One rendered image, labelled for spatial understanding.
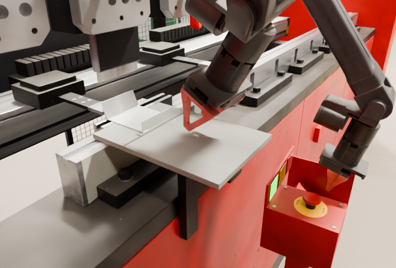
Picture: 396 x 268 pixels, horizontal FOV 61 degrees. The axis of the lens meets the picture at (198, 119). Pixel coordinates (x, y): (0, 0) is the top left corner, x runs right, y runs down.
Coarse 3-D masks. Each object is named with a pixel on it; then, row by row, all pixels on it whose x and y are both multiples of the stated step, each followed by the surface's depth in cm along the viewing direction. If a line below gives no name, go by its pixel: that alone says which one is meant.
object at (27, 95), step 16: (32, 80) 75; (48, 80) 75; (64, 80) 76; (80, 80) 79; (16, 96) 76; (32, 96) 72; (48, 96) 73; (64, 96) 74; (80, 96) 74; (96, 112) 68
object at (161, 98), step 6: (156, 96) 76; (162, 96) 77; (168, 96) 76; (144, 102) 72; (150, 102) 74; (156, 102) 72; (162, 102) 74; (168, 102) 76; (102, 120) 64; (96, 126) 62
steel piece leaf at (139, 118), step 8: (128, 112) 67; (136, 112) 67; (144, 112) 67; (152, 112) 67; (160, 112) 62; (168, 112) 64; (112, 120) 64; (120, 120) 64; (128, 120) 64; (136, 120) 64; (144, 120) 59; (152, 120) 61; (160, 120) 63; (136, 128) 60; (144, 128) 59
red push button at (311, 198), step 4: (308, 192) 75; (304, 196) 74; (308, 196) 73; (312, 196) 73; (316, 196) 73; (304, 200) 73; (308, 200) 72; (312, 200) 72; (316, 200) 72; (320, 200) 72; (308, 204) 73; (312, 204) 72; (316, 204) 72; (308, 208) 74; (312, 208) 73
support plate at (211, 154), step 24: (168, 120) 64; (192, 120) 64; (216, 120) 64; (120, 144) 56; (144, 144) 56; (168, 144) 56; (192, 144) 56; (216, 144) 56; (240, 144) 56; (264, 144) 57; (168, 168) 51; (192, 168) 49; (216, 168) 49; (240, 168) 51
